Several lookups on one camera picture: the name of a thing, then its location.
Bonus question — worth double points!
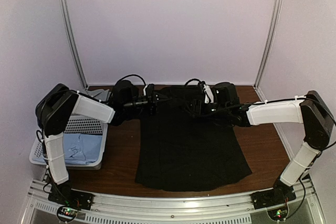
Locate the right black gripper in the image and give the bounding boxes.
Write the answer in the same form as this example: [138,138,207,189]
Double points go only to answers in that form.
[182,100,230,120]

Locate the black long sleeve shirt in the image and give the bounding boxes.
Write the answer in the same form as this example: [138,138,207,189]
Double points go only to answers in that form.
[135,86,252,191]

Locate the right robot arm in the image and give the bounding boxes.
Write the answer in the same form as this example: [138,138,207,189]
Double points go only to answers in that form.
[187,82,335,204]

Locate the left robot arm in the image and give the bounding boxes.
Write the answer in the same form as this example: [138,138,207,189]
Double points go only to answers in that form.
[35,79,170,205]

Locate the grey cloth behind basket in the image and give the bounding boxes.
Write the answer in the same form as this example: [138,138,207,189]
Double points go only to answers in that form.
[78,89,111,102]

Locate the white plastic mesh basket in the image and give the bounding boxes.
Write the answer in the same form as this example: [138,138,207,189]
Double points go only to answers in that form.
[28,114,109,170]

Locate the folded light blue shirt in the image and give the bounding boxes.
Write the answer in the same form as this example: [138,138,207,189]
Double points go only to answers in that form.
[36,133,103,166]

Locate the right circuit board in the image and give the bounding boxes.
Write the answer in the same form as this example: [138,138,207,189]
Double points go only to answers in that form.
[267,206,289,221]

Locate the circuit board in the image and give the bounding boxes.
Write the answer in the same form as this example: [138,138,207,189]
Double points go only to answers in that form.
[56,206,79,222]
[267,206,289,221]

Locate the left circuit board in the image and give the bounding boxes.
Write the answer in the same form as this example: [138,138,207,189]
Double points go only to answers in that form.
[56,206,79,222]

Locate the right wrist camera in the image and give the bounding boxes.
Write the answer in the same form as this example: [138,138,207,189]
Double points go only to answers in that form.
[202,84,214,104]

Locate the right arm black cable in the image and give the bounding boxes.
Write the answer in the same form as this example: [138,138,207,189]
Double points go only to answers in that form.
[184,78,207,88]

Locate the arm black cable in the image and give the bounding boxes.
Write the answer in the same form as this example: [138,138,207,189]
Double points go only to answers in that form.
[184,78,207,88]
[117,74,148,88]

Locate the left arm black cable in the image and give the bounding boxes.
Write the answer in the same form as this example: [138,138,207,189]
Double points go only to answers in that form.
[117,74,148,88]

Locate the front aluminium rail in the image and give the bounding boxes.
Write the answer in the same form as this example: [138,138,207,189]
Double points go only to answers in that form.
[26,179,320,224]

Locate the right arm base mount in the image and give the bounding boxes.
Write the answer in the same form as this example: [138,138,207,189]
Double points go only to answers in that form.
[251,186,296,209]

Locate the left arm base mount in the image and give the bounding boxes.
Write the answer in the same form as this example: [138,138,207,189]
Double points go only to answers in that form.
[48,187,93,210]

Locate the right aluminium corner post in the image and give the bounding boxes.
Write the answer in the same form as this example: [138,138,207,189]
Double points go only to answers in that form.
[254,0,283,89]

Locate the aluminium corner post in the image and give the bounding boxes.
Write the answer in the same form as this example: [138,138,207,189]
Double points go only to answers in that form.
[254,0,283,89]
[59,0,88,89]

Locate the left aluminium corner post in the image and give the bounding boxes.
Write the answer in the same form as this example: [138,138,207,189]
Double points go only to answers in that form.
[59,0,88,89]

